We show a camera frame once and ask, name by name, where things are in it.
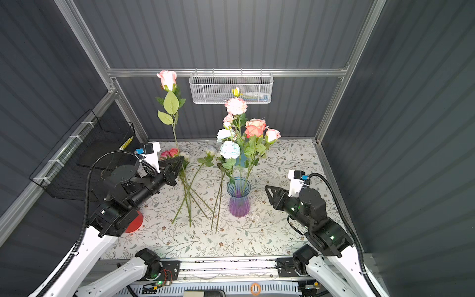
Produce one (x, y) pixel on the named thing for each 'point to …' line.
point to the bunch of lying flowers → (211, 156)
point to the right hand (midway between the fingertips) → (269, 190)
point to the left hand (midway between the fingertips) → (183, 158)
